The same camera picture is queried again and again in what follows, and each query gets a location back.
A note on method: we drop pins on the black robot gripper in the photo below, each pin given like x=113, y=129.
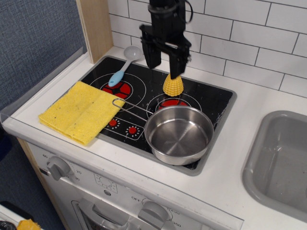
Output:
x=166, y=34

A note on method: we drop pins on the yellow toy corn cob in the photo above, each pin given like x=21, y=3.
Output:
x=173, y=87

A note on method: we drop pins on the yellow folded cloth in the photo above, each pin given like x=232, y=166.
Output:
x=81, y=113

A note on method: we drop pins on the grey left oven knob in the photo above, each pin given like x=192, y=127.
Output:
x=57, y=167

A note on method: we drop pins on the grey oven knob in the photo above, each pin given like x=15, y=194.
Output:
x=153, y=214
x=57, y=167

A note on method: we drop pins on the grey right oven knob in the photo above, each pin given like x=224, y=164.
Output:
x=153, y=214

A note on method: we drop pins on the grey toy sink basin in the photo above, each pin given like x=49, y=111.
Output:
x=275, y=174

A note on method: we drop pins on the yellow object at bottom left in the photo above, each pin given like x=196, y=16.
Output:
x=28, y=224

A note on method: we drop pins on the grey spoon with blue handle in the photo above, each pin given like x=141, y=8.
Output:
x=131, y=53

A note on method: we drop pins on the steel saucepan with wire handle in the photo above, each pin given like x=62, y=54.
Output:
x=177, y=134

